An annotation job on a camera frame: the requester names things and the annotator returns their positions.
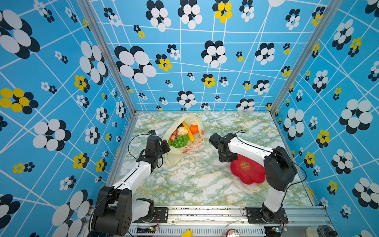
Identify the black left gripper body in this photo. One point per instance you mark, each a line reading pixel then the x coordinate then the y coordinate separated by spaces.
pixel 163 149

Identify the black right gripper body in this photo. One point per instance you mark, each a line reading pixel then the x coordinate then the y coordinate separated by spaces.
pixel 226 158

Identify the translucent printed plastic bag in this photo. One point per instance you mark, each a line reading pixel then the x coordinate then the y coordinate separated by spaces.
pixel 174 156

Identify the beige round fruit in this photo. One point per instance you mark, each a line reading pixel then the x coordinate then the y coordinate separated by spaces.
pixel 181 131

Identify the orange tangerine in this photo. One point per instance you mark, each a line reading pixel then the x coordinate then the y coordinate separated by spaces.
pixel 194 129

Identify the red flower-shaped plate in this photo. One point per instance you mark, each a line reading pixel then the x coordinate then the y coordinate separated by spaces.
pixel 248 171

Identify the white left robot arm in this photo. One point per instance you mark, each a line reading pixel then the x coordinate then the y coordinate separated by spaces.
pixel 115 210

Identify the green grape bunch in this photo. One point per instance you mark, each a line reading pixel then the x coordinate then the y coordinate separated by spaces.
pixel 180 141

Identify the yellow banana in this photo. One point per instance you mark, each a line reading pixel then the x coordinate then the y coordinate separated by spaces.
pixel 189 134

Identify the metal can top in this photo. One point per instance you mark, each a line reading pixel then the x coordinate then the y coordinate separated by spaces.
pixel 231 233

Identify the yellow tag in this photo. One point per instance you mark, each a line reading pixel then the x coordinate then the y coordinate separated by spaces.
pixel 187 233

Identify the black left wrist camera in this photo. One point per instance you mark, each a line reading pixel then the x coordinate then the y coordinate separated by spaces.
pixel 152 136

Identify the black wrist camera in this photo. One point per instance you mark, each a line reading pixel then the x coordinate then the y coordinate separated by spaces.
pixel 214 140
pixel 152 136

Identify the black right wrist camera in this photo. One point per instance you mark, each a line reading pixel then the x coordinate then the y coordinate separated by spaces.
pixel 214 140

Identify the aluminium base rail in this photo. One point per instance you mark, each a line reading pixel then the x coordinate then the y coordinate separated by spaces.
pixel 212 221

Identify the aluminium corner post left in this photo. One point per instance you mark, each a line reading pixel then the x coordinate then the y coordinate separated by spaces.
pixel 100 39

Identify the aluminium corner post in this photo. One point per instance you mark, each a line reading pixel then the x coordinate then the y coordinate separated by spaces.
pixel 100 39
pixel 330 12

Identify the aluminium corner post right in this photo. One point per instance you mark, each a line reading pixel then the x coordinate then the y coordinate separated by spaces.
pixel 330 12

